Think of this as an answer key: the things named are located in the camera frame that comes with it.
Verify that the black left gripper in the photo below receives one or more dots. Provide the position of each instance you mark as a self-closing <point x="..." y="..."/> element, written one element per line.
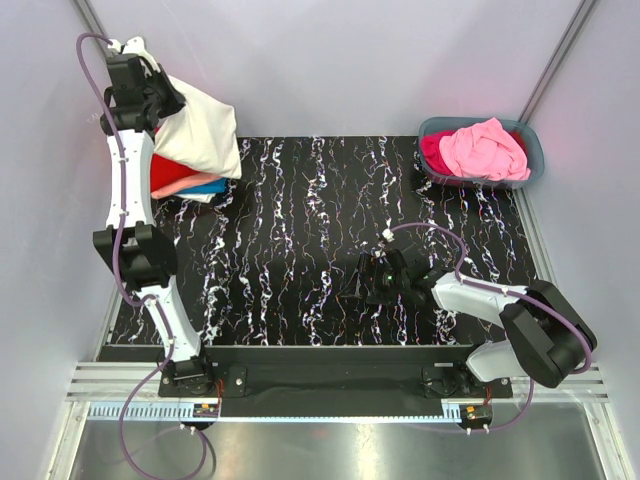
<point x="176" y="99"/>

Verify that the left aluminium frame post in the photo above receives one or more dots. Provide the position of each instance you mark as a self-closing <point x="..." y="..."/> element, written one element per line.
<point x="95" y="33"/>

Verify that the aluminium frame post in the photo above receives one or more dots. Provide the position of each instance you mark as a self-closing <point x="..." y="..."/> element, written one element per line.
<point x="95" y="33"/>
<point x="568" y="40"/>

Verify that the blue plastic laundry basket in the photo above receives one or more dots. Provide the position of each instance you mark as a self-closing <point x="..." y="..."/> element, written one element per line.
<point x="524" y="135"/>

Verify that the white slotted cable duct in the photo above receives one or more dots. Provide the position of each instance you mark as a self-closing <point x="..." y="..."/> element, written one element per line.
<point x="431" y="411"/>

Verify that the right aluminium frame post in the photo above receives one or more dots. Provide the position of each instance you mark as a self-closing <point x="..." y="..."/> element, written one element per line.
<point x="568" y="40"/>

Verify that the red folded shirt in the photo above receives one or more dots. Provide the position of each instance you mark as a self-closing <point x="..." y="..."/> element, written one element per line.
<point x="165" y="171"/>

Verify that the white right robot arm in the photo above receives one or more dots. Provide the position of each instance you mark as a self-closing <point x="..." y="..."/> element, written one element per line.
<point x="546" y="339"/>

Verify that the teal folded shirt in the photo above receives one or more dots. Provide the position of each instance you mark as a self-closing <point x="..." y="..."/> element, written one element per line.
<point x="215" y="187"/>

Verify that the pink crumpled shirt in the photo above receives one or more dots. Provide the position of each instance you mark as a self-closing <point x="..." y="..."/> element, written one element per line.
<point x="486" y="151"/>

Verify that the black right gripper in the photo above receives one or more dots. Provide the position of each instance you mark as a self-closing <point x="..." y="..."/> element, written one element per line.
<point x="368" y="265"/>

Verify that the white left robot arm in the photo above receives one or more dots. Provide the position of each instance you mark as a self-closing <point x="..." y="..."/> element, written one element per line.
<point x="142" y="259"/>

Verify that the cream white t shirt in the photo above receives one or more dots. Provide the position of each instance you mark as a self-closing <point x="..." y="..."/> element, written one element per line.
<point x="202" y="135"/>

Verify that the magenta crumpled shirt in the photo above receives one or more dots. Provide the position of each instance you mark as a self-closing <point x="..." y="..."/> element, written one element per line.
<point x="435" y="155"/>

